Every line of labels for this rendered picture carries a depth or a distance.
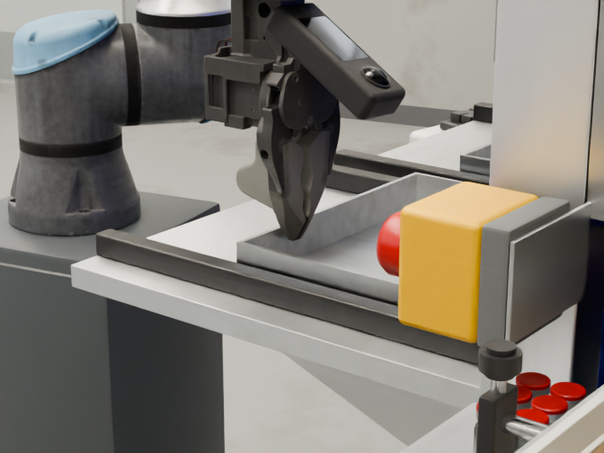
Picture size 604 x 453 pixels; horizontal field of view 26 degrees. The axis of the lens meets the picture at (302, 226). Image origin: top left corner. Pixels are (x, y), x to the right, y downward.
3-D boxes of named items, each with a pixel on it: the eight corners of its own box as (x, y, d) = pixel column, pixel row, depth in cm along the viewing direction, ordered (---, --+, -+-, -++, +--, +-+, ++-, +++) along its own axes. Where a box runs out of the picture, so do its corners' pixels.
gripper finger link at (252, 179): (251, 228, 111) (249, 121, 108) (306, 242, 107) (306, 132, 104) (226, 237, 108) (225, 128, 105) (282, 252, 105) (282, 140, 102)
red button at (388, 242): (457, 275, 79) (460, 212, 78) (421, 294, 76) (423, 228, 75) (404, 262, 81) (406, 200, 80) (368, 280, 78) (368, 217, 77)
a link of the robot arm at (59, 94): (13, 124, 153) (5, 7, 148) (128, 117, 156) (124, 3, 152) (19, 149, 142) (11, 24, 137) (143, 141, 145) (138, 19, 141)
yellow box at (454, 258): (564, 316, 77) (572, 199, 75) (503, 355, 72) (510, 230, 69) (454, 288, 81) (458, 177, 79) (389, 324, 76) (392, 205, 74)
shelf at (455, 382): (900, 197, 134) (902, 179, 134) (599, 452, 82) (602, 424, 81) (491, 128, 162) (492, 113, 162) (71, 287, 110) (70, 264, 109)
